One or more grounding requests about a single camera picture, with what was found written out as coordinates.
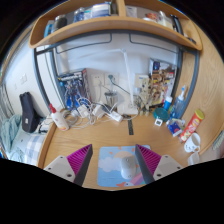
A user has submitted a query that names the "black bag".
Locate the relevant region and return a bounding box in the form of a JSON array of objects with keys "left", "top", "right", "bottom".
[{"left": 18, "top": 91, "right": 42, "bottom": 134}]

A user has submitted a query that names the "white power strip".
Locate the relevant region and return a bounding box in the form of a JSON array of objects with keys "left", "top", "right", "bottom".
[{"left": 106, "top": 110, "right": 124, "bottom": 123}]

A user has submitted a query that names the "tan robot model figure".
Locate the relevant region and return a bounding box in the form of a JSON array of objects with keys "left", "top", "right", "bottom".
[{"left": 138, "top": 78, "right": 153, "bottom": 116}]

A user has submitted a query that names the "white tube with blue cap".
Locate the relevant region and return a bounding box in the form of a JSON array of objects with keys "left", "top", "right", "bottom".
[{"left": 163, "top": 89, "right": 174, "bottom": 113}]

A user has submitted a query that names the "colourful printed box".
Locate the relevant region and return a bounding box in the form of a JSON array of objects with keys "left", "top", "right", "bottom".
[{"left": 148, "top": 58, "right": 178, "bottom": 108}]

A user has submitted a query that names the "wooden shelf unit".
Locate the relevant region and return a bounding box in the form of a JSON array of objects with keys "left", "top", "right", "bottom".
[{"left": 28, "top": 0, "right": 204, "bottom": 52}]

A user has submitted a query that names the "white desk lamp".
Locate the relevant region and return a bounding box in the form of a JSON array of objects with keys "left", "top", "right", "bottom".
[{"left": 74, "top": 48, "right": 139, "bottom": 116}]

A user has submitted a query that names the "blue model kit box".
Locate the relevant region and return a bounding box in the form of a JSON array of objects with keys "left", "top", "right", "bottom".
[{"left": 57, "top": 68, "right": 92, "bottom": 111}]

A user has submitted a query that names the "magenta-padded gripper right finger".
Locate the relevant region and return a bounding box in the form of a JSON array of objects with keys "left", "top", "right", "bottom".
[{"left": 134, "top": 144, "right": 184, "bottom": 185}]

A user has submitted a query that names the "white mug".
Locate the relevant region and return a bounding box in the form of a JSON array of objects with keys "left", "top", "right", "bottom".
[{"left": 183, "top": 131, "right": 202, "bottom": 154}]

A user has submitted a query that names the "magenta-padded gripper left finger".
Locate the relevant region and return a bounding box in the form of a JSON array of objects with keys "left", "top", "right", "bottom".
[{"left": 43, "top": 143, "right": 93, "bottom": 186}]

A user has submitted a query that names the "white bottle with red cap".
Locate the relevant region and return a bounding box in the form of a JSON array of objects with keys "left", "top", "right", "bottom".
[{"left": 48, "top": 103, "right": 70, "bottom": 132}]

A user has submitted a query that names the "clear glass jar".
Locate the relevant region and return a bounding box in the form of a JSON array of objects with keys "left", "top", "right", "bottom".
[{"left": 104, "top": 91, "right": 118, "bottom": 107}]

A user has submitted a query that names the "blue tissue packet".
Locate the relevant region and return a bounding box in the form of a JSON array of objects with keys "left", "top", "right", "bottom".
[{"left": 166, "top": 119, "right": 184, "bottom": 138}]

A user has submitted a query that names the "blue spray bottle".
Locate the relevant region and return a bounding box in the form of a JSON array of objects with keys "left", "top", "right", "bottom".
[{"left": 171, "top": 85, "right": 188, "bottom": 119}]

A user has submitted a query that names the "clear plastic cup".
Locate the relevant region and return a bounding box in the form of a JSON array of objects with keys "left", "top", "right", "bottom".
[{"left": 187, "top": 151, "right": 201, "bottom": 167}]

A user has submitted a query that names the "red chips can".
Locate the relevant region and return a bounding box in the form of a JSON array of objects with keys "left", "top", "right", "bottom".
[{"left": 179, "top": 109, "right": 205, "bottom": 143}]

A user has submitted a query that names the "sky print mouse pad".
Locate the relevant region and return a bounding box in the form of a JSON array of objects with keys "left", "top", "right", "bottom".
[{"left": 96, "top": 144, "right": 152, "bottom": 188}]

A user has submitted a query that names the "teal blanket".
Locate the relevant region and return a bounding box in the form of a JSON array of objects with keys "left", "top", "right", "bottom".
[{"left": 0, "top": 114, "right": 23, "bottom": 161}]

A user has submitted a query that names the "round green tin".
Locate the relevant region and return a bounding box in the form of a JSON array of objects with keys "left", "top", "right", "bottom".
[{"left": 152, "top": 107, "right": 171, "bottom": 123}]

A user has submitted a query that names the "light grey computer mouse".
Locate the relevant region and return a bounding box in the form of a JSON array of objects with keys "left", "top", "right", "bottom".
[{"left": 119, "top": 155, "right": 138, "bottom": 180}]

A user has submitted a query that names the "black ruler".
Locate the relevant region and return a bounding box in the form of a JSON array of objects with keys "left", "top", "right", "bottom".
[{"left": 127, "top": 119, "right": 135, "bottom": 136}]

